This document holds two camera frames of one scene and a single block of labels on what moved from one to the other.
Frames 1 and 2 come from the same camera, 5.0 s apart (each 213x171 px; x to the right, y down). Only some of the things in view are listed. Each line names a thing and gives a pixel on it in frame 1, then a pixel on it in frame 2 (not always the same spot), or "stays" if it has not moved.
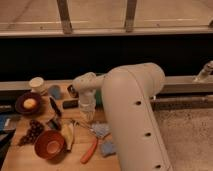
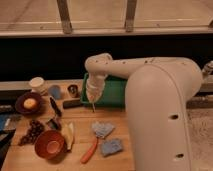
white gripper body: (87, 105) to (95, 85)
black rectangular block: (70, 104) stays
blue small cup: (54, 91) stays
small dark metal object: (53, 124) stays
